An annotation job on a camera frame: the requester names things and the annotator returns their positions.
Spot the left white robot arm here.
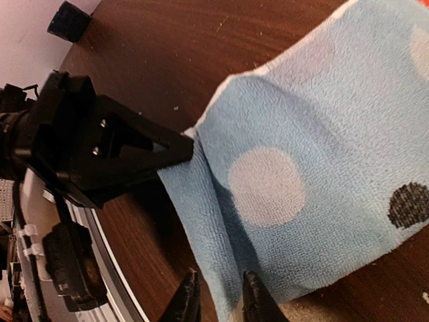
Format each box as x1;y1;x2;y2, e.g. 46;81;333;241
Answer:
1;72;193;321

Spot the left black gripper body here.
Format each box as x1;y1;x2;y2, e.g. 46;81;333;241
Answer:
1;72;97;208

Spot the blue polka dot towel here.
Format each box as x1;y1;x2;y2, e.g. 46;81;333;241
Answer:
159;1;428;321

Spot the dark blue mug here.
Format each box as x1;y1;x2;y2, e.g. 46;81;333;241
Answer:
47;1;92;43

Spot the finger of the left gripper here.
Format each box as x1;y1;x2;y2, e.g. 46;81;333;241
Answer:
56;95;194;209

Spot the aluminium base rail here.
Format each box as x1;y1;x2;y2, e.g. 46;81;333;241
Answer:
68;203;149;321

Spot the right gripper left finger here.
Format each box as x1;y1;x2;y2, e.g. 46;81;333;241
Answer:
160;270;201;322

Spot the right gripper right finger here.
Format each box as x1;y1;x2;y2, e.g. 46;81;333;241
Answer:
243;271;289;322

